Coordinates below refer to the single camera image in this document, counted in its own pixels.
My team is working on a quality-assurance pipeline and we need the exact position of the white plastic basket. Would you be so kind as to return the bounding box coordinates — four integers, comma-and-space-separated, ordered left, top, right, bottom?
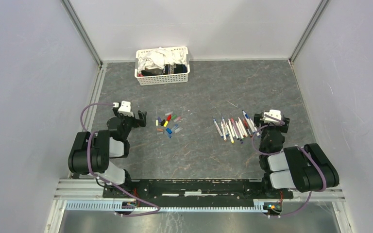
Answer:
134, 46, 190, 85

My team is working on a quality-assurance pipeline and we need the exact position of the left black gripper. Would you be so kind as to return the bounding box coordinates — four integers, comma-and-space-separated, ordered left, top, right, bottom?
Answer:
113, 107, 146, 140

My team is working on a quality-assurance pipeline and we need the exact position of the purple cable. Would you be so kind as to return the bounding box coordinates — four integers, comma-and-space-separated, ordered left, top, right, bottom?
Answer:
251, 115, 327, 218
79, 102, 162, 217

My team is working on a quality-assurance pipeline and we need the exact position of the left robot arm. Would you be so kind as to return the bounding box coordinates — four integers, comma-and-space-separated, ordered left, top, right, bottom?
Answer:
68, 108, 147, 198

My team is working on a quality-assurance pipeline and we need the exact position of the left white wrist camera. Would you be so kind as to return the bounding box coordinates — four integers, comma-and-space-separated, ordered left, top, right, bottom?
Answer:
112, 101, 134, 117

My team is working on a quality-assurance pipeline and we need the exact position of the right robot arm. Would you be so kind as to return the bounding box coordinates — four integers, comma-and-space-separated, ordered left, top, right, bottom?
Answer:
253, 110, 339, 198

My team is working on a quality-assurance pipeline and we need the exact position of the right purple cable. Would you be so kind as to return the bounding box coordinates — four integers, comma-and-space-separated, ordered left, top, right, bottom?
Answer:
251, 115, 327, 218

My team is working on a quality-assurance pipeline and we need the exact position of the black striped cloth in basket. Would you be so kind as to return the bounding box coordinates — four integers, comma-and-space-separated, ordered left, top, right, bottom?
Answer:
140, 64, 188, 77

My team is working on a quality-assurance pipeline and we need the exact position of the slotted cable duct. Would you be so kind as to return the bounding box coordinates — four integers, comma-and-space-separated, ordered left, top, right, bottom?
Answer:
65, 200, 266, 213

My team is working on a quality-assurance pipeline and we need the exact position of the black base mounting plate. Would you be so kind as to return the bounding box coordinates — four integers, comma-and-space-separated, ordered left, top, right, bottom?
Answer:
102, 179, 293, 208

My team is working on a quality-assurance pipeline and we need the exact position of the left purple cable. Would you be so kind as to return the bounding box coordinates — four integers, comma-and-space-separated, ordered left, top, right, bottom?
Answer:
79, 102, 162, 217

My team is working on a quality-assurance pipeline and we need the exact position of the white cloth in basket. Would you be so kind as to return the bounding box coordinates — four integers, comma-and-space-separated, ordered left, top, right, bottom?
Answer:
136, 46, 188, 71

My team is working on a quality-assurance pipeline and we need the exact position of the white marker red label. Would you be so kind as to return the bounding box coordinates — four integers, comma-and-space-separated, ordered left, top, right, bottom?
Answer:
242, 118, 253, 137

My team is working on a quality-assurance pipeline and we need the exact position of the white marker pen body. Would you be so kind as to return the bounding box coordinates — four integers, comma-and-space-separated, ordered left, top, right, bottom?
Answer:
238, 118, 248, 137

